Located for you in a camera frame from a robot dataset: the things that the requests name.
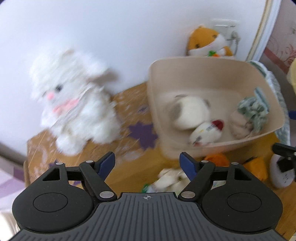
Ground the white wall socket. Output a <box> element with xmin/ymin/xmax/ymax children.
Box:
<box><xmin>211</xmin><ymin>19</ymin><xmax>241</xmax><ymax>56</ymax></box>

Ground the orange hamster plush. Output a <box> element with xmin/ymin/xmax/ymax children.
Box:
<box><xmin>187</xmin><ymin>26</ymin><xmax>234</xmax><ymax>58</ymax></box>

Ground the cream sock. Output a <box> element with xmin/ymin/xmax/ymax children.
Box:
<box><xmin>142</xmin><ymin>168</ymin><xmax>190</xmax><ymax>195</ymax></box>

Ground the patterned brown purple mat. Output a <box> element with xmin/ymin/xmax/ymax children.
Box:
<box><xmin>23</xmin><ymin>82</ymin><xmax>163</xmax><ymax>186</ymax></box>

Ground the white grey round plush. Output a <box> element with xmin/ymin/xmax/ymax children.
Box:
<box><xmin>168</xmin><ymin>95</ymin><xmax>211</xmax><ymax>130</ymax></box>

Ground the beige plastic storage bin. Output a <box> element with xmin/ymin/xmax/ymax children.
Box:
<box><xmin>147</xmin><ymin>56</ymin><xmax>285</xmax><ymax>160</ymax></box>

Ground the beige cloth bundle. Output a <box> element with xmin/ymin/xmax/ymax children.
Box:
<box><xmin>229</xmin><ymin>111</ymin><xmax>253</xmax><ymax>140</ymax></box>

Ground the white red small plush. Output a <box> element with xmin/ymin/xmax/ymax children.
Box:
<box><xmin>189</xmin><ymin>120</ymin><xmax>224</xmax><ymax>146</ymax></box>

